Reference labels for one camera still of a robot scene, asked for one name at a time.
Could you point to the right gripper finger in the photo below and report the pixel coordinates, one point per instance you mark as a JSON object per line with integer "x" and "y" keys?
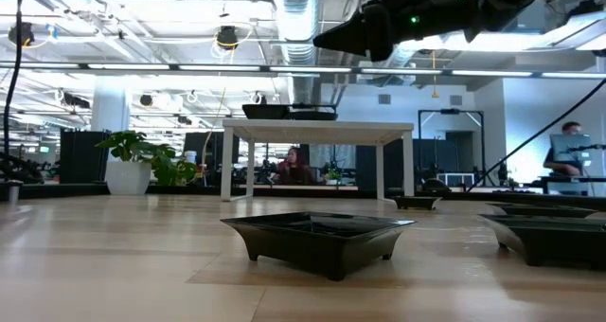
{"x": 374, "y": 21}
{"x": 374, "y": 45}

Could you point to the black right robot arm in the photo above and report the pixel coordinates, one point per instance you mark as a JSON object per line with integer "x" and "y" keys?
{"x": 506, "y": 0}

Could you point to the black deep square mini plate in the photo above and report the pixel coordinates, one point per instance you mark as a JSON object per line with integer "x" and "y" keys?
{"x": 265, "y": 112}

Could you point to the yellow hanging fixture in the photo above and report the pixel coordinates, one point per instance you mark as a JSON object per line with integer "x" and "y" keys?
{"x": 435, "y": 94}

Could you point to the white perforated shelf table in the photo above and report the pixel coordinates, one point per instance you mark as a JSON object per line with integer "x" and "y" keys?
{"x": 312, "y": 131}

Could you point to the small green background plant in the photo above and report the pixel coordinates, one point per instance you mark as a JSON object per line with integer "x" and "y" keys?
{"x": 334, "y": 175}

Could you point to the person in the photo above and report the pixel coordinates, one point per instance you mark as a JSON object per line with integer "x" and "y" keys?
{"x": 554, "y": 158}
{"x": 296, "y": 170}

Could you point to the black dome device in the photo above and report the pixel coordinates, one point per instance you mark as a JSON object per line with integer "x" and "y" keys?
{"x": 435, "y": 185}

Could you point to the white low shelf unit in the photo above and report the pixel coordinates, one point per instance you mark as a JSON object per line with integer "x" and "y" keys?
{"x": 457, "y": 175}

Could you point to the grey monitor screen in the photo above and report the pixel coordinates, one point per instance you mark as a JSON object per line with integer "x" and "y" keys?
{"x": 570, "y": 147}

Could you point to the black square footed plate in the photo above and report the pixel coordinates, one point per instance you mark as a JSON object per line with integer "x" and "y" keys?
{"x": 322, "y": 251}
{"x": 554, "y": 246}

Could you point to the white bucket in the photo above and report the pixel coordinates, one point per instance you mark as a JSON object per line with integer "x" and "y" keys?
{"x": 190, "y": 156}

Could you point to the black shallow plate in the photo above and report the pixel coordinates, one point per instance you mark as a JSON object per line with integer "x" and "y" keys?
{"x": 544, "y": 211}

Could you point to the long ceiling light strip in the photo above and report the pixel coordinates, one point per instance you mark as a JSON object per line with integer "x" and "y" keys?
{"x": 128, "y": 66}

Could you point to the green leafy plant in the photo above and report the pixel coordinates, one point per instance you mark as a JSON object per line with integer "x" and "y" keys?
{"x": 128, "y": 144}

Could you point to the white building column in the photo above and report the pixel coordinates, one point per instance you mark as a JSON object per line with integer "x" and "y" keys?
{"x": 109, "y": 113}

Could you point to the white plant pot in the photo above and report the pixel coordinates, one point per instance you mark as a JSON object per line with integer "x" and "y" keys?
{"x": 125, "y": 177}

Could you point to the black partition cabinet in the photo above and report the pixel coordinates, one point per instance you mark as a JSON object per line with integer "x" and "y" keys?
{"x": 80, "y": 156}

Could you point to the black background robot arms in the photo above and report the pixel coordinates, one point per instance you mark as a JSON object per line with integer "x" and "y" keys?
{"x": 28, "y": 170}

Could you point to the silver metal cylinder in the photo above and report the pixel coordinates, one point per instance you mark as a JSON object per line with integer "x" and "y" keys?
{"x": 14, "y": 191}

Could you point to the silver ribbed ventilation duct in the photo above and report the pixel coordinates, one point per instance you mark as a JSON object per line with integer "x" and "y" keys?
{"x": 298, "y": 19}

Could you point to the black metal frame stand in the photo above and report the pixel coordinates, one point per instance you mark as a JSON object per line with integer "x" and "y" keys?
{"x": 450, "y": 111}

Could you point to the black table frame rail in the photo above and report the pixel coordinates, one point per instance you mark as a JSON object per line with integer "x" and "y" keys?
{"x": 189, "y": 189}

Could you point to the black side frame rails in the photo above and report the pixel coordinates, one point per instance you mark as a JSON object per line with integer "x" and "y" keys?
{"x": 602, "y": 202}

